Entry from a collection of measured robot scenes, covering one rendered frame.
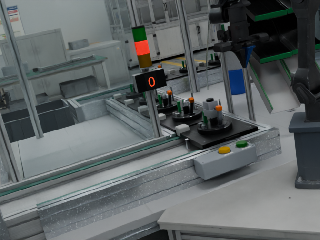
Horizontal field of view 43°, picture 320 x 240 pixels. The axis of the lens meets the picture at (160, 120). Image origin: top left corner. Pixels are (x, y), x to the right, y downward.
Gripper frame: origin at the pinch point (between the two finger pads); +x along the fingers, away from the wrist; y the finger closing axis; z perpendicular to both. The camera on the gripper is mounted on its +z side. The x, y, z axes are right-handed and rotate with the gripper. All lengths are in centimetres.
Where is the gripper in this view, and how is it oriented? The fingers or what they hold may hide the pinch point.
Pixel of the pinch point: (243, 57)
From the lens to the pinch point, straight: 141.4
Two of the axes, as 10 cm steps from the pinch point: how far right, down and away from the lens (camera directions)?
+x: 1.9, 9.4, 2.7
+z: -3.6, -1.9, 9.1
